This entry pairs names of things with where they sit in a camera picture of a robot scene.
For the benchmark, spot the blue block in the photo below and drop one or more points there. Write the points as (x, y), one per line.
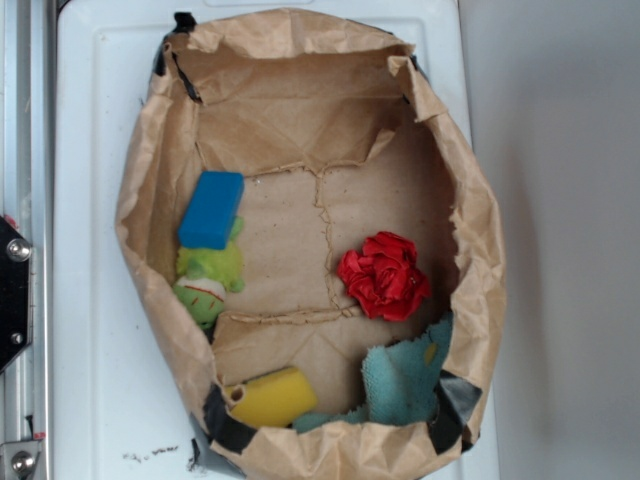
(209, 217)

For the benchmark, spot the yellow sponge block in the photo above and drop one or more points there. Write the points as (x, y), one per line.
(275, 399)

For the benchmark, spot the brown paper bag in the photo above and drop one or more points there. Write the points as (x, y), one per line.
(339, 136)

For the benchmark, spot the red crumpled paper flower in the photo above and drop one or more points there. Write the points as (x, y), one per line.
(383, 277)

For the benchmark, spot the green plush toy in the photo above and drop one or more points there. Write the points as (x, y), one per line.
(206, 276)

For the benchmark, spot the teal cloth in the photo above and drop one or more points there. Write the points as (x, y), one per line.
(399, 382)

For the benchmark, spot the black metal bracket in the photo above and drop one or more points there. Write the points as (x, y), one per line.
(15, 294)

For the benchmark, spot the aluminium frame rail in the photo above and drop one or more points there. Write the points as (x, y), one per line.
(28, 30)

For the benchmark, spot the silver corner bracket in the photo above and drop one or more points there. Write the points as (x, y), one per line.
(24, 459)

